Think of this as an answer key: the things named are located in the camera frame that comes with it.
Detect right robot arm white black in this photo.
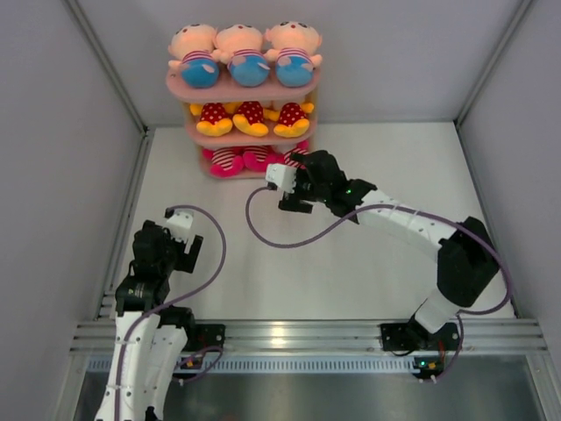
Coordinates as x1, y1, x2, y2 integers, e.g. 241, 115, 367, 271
266, 150, 500, 350

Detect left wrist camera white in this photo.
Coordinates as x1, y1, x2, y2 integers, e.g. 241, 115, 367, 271
164, 210, 194, 245

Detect left baby doll blue pants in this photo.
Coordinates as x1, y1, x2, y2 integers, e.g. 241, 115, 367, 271
167, 24, 219, 89

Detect pink three-tier shelf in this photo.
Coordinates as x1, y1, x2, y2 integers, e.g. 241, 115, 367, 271
166, 70, 320, 179

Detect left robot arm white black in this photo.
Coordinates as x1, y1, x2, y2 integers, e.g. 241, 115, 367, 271
95, 211, 202, 420

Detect right baby doll blue pants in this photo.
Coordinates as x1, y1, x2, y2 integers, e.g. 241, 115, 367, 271
213, 24, 270, 88

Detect small baby doll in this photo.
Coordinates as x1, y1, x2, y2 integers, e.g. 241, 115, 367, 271
265, 21, 323, 88

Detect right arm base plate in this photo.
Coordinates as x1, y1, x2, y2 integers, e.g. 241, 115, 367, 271
380, 321, 461, 355

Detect yellow plush red dotted dress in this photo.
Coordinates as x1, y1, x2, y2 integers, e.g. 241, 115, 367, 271
188, 103, 233, 137

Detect aluminium mounting rail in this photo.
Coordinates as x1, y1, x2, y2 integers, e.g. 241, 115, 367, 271
69, 318, 549, 353

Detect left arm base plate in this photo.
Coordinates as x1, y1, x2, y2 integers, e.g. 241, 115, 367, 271
183, 323, 226, 353

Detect white plush yellow glasses front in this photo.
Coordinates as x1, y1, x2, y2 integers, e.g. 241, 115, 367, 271
242, 146, 279, 173

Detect perforated cable duct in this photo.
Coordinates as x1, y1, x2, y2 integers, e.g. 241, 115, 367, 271
87, 354, 444, 374

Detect baby doll blue pants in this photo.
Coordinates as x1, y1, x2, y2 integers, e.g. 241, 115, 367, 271
167, 24, 219, 89
213, 24, 270, 88

